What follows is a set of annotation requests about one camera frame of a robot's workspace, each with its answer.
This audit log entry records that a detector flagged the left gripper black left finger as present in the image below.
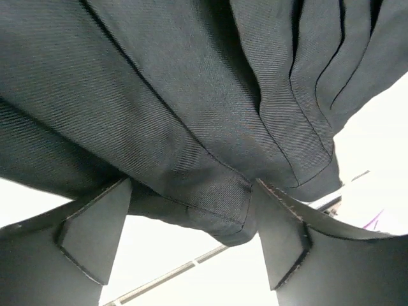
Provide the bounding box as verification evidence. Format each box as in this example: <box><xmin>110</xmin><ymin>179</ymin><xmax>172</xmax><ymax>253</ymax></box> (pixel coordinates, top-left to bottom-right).
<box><xmin>1</xmin><ymin>178</ymin><xmax>132</xmax><ymax>306</ymax></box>

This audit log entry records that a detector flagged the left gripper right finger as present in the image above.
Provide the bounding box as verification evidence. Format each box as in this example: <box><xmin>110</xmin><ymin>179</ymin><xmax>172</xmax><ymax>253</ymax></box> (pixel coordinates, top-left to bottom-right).
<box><xmin>251</xmin><ymin>181</ymin><xmax>407</xmax><ymax>306</ymax></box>

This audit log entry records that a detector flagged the black pleated skirt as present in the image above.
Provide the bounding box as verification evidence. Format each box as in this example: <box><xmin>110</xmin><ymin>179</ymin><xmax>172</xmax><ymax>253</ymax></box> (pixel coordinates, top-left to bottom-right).
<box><xmin>1</xmin><ymin>1</ymin><xmax>407</xmax><ymax>246</ymax></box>

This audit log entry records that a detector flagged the aluminium table rail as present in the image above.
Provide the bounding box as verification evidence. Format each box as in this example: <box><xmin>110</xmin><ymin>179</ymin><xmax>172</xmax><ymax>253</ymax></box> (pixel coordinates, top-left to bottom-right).
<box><xmin>101</xmin><ymin>170</ymin><xmax>372</xmax><ymax>306</ymax></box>

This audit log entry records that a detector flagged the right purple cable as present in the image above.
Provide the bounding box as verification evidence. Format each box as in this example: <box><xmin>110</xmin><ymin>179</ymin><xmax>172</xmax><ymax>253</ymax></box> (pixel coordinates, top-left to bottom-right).
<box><xmin>362</xmin><ymin>208</ymin><xmax>385</xmax><ymax>230</ymax></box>

